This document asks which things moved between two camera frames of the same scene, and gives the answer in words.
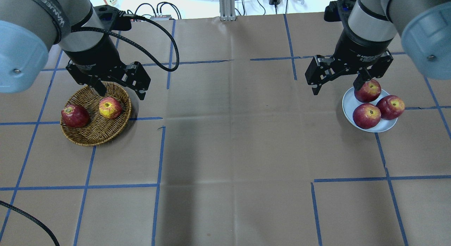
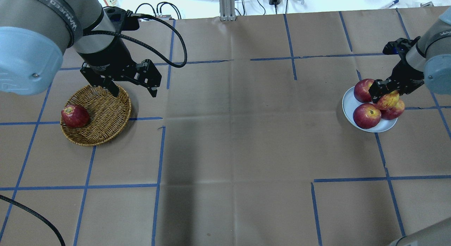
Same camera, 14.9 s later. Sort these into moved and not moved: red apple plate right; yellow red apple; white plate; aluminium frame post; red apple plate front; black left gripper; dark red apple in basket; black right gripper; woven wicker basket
Moved: black left gripper; yellow red apple; black right gripper
Not moved: aluminium frame post; woven wicker basket; dark red apple in basket; white plate; red apple plate front; red apple plate right
